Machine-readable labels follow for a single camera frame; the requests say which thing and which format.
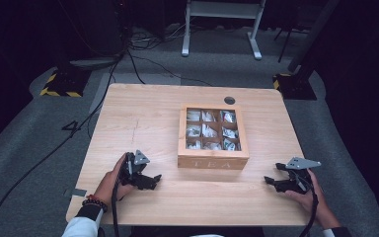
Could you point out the black tripod stand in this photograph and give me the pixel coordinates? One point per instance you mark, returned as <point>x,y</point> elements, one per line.
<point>288,39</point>

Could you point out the pile of tea bags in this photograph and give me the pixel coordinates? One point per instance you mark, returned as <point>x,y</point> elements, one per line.
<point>209,132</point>

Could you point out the black equipment cabinet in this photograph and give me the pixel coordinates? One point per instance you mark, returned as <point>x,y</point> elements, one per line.
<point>95,26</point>

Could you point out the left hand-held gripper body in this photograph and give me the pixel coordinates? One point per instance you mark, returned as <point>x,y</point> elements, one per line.
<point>132,171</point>

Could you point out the person's left hand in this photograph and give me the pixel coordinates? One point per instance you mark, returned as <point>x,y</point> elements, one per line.
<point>107,187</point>

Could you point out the wooden tea box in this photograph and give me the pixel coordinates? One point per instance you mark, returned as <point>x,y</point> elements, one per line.
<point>212,162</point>

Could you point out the person's right hand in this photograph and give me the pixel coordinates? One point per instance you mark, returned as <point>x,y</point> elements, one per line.
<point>319,205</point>

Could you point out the black stand base striped tape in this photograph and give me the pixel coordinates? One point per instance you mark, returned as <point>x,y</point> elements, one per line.
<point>296,87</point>
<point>66,84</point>

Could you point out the grey tape piece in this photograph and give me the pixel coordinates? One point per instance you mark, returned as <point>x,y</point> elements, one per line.
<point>77,192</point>

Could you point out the white metal desk frame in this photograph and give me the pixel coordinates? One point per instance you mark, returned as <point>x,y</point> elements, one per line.
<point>222,10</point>

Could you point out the grey slanted metal pole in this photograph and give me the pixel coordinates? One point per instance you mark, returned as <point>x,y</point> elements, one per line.
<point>312,33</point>

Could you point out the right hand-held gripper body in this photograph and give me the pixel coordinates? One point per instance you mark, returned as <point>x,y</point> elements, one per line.
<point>299,179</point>

